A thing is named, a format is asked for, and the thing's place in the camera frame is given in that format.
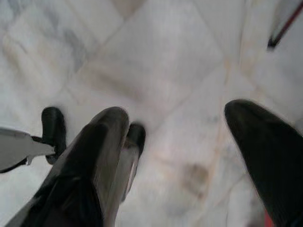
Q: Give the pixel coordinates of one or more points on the chrome clothes rack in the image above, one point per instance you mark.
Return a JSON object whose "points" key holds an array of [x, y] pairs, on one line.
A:
{"points": [[272, 43]]}

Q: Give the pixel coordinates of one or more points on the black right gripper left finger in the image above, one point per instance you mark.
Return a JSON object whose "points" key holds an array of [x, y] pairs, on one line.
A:
{"points": [[78, 170]]}

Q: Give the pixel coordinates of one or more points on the black robot left foot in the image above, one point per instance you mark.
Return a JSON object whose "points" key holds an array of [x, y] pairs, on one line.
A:
{"points": [[53, 127]]}

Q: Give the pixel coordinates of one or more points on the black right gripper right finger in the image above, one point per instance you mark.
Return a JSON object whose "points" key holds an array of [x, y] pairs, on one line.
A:
{"points": [[272, 165]]}

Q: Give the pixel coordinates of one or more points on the silver robot left leg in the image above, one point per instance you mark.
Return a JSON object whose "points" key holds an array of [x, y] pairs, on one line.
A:
{"points": [[19, 146]]}

